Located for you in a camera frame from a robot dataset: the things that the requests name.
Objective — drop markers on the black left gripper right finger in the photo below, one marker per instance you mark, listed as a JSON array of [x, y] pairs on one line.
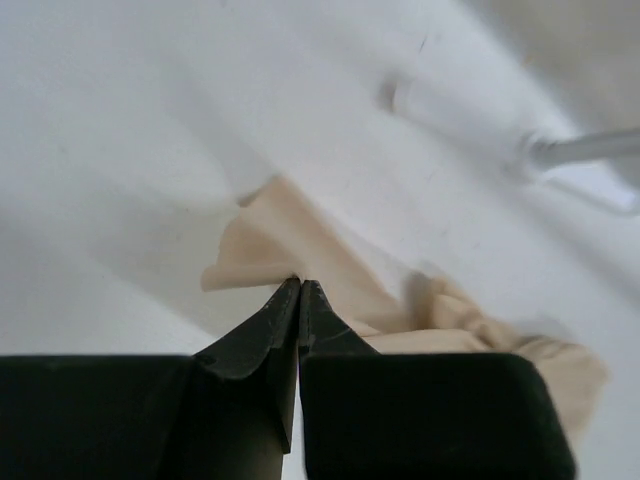
[[368, 415]]

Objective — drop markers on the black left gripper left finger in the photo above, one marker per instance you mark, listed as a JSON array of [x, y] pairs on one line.
[[225, 412]]

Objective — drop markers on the beige trousers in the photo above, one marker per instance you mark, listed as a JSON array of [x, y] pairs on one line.
[[279, 234]]

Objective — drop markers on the white clothes rack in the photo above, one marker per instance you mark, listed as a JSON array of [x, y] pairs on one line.
[[526, 158]]

